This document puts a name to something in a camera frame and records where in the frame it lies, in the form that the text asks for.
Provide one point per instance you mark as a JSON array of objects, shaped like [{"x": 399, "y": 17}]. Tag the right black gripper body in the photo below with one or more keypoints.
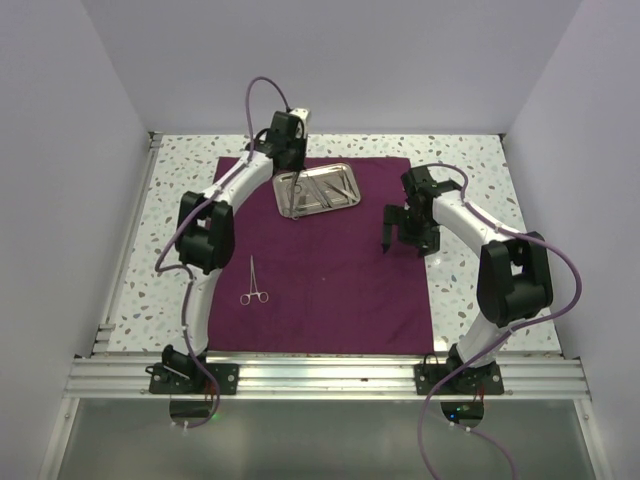
[{"x": 420, "y": 231}]

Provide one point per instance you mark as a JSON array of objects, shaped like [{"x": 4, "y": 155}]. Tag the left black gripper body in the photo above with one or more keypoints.
[{"x": 297, "y": 154}]

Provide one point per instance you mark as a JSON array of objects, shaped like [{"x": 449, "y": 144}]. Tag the steel surgical scissors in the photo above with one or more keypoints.
[{"x": 294, "y": 197}]

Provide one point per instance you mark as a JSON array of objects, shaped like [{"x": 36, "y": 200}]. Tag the stainless steel instrument tray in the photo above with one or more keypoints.
[{"x": 341, "y": 174}]

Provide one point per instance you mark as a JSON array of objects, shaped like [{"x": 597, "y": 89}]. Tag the purple surgical cloth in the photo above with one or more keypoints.
[{"x": 332, "y": 290}]

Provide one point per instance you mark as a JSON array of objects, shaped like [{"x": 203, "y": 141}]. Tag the steel hemostat forceps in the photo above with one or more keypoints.
[{"x": 253, "y": 293}]

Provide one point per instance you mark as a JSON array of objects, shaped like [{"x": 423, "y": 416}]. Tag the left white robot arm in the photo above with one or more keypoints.
[{"x": 205, "y": 235}]

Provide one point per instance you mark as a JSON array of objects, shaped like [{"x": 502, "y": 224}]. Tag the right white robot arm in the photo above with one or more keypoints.
[{"x": 514, "y": 281}]

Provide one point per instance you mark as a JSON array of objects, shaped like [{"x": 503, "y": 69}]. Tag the steel tweezers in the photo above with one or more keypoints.
[{"x": 339, "y": 190}]

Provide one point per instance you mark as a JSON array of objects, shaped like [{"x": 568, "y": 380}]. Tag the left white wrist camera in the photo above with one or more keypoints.
[{"x": 302, "y": 116}]

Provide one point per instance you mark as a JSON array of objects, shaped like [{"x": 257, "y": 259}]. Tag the steel scalpel handle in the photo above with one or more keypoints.
[{"x": 318, "y": 194}]

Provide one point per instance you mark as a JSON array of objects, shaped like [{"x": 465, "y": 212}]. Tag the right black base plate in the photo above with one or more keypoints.
[{"x": 486, "y": 380}]

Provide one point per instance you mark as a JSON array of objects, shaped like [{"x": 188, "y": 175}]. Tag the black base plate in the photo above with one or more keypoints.
[
  {"x": 486, "y": 380},
  {"x": 164, "y": 381}
]

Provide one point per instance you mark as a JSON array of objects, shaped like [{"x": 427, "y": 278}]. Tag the aluminium mounting rail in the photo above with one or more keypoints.
[{"x": 325, "y": 377}]

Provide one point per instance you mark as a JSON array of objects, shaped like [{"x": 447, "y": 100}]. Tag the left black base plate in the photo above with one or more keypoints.
[{"x": 164, "y": 381}]

